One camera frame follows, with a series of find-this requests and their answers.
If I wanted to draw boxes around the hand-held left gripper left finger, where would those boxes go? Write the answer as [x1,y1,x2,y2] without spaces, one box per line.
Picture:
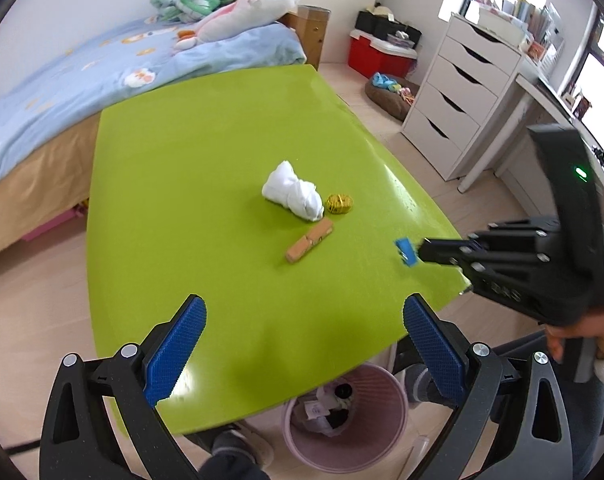
[38,294,208,480]

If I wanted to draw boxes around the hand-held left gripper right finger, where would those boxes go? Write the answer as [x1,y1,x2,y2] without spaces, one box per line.
[402,294,580,480]

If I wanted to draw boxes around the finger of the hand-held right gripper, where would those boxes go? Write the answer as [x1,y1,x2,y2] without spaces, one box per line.
[467,216,566,257]
[418,237,551,282]

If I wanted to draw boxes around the pink waste bin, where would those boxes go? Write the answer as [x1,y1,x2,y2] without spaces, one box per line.
[282,364,409,474]

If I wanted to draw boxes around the person's right foot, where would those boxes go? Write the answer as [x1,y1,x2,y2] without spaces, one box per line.
[404,362,458,407]

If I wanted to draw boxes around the person's foot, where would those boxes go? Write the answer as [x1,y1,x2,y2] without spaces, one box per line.
[404,362,458,407]
[209,422,276,472]

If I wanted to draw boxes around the person's left foot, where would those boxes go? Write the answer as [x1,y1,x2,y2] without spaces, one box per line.
[209,422,276,472]

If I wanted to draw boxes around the yellow tape measure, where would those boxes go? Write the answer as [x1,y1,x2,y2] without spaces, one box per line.
[325,193,354,215]

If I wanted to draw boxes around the white desk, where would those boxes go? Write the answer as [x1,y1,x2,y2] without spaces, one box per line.
[457,72,604,221]

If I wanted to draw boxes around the person's left leg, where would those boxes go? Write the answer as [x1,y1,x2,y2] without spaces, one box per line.
[197,452,269,480]

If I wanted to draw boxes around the wooden clothespin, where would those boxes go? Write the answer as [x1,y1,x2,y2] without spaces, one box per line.
[285,219,335,264]

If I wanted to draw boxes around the white drawer unit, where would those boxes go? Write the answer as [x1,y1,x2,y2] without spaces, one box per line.
[401,12,526,181]

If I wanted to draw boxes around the brown pet bed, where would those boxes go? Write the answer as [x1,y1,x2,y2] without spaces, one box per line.
[364,74,419,122]

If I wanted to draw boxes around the white crumpled cloth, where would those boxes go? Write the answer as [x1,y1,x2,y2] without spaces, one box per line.
[261,161,326,222]

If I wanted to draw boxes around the pink box under bed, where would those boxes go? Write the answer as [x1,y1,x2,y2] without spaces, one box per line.
[22,207,83,241]

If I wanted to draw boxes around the red storage box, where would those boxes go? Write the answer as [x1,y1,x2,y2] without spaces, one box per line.
[348,30,418,80]

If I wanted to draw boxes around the tan bed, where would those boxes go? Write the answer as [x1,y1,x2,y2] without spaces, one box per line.
[0,10,323,264]

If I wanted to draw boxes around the row of books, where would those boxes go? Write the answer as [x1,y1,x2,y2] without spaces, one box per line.
[474,0,566,57]

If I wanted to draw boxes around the black storage bins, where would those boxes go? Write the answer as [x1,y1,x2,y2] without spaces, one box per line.
[356,9,423,46]

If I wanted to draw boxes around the wooden nightstand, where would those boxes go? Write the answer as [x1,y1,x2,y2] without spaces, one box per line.
[298,5,329,71]

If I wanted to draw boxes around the blue printed blanket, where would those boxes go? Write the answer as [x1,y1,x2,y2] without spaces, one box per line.
[0,19,307,197]

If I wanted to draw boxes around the pink and white plush toy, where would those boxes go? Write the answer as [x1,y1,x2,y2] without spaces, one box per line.
[174,0,302,51]

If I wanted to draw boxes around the green plush toy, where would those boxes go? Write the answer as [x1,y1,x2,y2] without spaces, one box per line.
[177,0,246,24]

